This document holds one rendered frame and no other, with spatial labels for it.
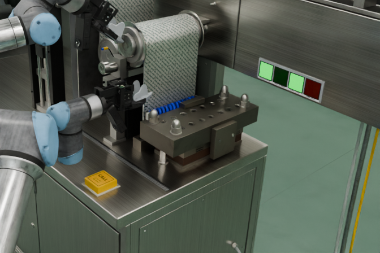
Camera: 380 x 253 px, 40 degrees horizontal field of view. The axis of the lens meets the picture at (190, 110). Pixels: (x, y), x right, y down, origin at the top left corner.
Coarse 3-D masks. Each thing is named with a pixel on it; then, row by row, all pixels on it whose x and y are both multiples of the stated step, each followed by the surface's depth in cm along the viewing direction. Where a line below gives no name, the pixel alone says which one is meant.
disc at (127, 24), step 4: (128, 24) 164; (132, 24) 163; (136, 28) 162; (140, 32) 161; (140, 36) 162; (144, 40) 161; (144, 44) 161; (144, 48) 162; (144, 52) 162; (132, 56) 167; (144, 56) 163; (140, 60) 165; (128, 64) 170; (132, 64) 169; (136, 64) 167; (140, 64) 166
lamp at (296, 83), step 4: (292, 76) 164; (296, 76) 163; (300, 76) 162; (292, 80) 164; (296, 80) 163; (300, 80) 162; (292, 84) 165; (296, 84) 163; (300, 84) 162; (292, 88) 165; (296, 88) 164; (300, 88) 163
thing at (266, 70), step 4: (264, 64) 171; (268, 64) 170; (260, 68) 172; (264, 68) 171; (268, 68) 170; (272, 68) 169; (260, 72) 173; (264, 72) 172; (268, 72) 170; (264, 76) 172; (268, 76) 171
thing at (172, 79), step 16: (144, 64) 165; (160, 64) 170; (176, 64) 175; (192, 64) 181; (144, 80) 168; (160, 80) 173; (176, 80) 178; (192, 80) 184; (160, 96) 175; (176, 96) 181; (144, 112) 173
